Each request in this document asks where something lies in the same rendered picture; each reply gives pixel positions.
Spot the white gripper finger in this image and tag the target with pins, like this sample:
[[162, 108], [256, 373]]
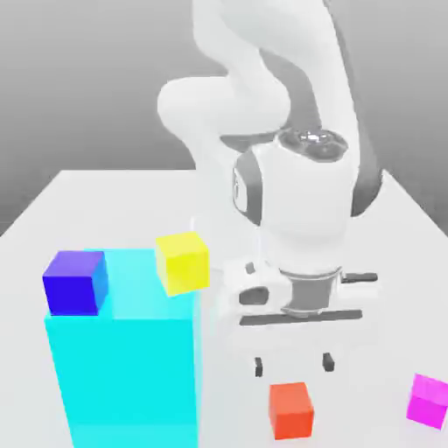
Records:
[[258, 366], [328, 362]]

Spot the small orange cube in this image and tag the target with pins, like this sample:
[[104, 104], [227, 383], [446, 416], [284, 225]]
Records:
[[290, 413]]

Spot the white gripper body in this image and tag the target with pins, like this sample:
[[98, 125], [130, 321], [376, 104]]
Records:
[[301, 336]]

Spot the large cyan box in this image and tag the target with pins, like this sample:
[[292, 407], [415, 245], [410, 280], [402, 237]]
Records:
[[126, 378]]

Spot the small yellow cube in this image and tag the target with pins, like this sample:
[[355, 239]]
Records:
[[182, 266]]

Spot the small magenta cube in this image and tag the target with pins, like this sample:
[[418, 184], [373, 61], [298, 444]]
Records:
[[428, 402]]

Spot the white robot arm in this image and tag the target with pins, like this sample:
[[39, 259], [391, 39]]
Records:
[[304, 196]]

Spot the small blue cube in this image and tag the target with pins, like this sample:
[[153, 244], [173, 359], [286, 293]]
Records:
[[71, 294]]

